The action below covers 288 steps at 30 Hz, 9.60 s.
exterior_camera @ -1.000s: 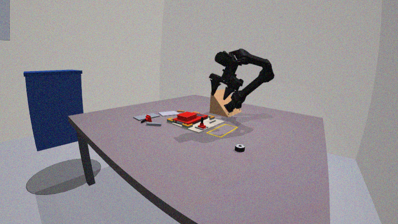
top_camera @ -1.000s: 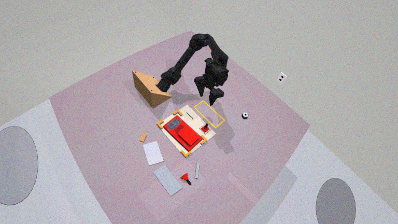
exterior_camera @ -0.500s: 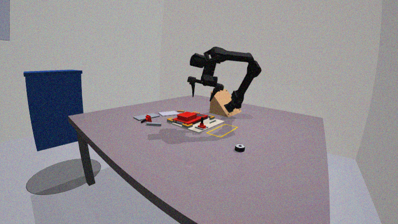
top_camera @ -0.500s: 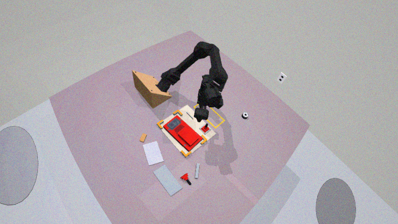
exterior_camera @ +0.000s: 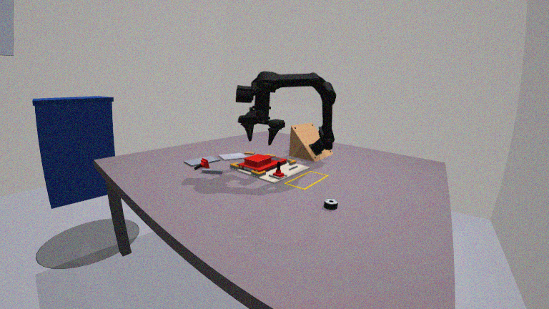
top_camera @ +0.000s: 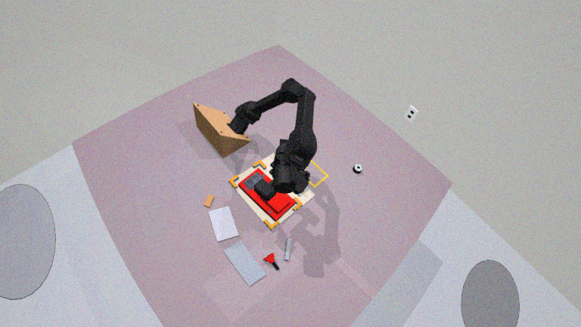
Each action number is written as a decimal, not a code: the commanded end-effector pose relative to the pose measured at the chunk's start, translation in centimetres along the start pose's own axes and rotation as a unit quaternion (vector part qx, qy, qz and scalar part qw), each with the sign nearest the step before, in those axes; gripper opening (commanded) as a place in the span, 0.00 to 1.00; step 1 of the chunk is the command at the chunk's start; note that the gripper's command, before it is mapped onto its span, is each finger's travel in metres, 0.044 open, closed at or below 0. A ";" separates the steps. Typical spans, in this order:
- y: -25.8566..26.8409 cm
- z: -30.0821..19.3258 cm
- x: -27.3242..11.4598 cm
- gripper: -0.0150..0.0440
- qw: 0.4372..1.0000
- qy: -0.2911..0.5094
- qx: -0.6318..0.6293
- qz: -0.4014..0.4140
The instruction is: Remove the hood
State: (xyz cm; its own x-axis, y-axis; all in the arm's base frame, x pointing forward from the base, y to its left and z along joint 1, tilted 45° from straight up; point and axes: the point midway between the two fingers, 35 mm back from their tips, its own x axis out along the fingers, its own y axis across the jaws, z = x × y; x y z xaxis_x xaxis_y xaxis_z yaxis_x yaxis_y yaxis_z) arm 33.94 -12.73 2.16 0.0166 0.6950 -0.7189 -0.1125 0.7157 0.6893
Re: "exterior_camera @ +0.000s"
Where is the black toy tyre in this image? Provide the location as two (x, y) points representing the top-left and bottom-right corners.
(324, 198), (338, 210)

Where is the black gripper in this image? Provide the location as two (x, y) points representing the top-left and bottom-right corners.
(238, 103), (285, 145)

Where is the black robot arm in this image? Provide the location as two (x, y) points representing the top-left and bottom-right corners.
(236, 72), (336, 156)

